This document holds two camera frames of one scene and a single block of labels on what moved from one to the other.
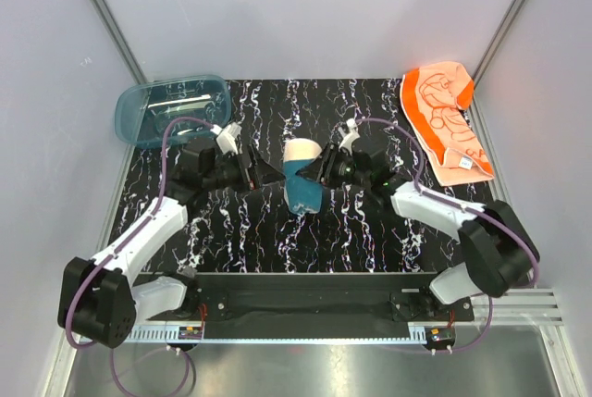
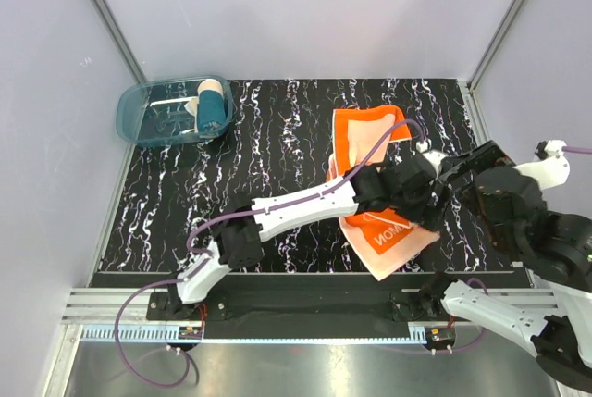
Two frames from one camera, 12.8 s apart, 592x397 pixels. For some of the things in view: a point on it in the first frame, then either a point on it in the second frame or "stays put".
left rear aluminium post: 108,18 stays put
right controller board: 439,337 stays put
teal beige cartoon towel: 302,194 → 209,107
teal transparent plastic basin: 142,110 stays put
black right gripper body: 342,170 → 487,152
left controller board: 190,333 stays put
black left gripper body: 232,173 → 412,206
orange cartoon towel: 433,98 → 359,136
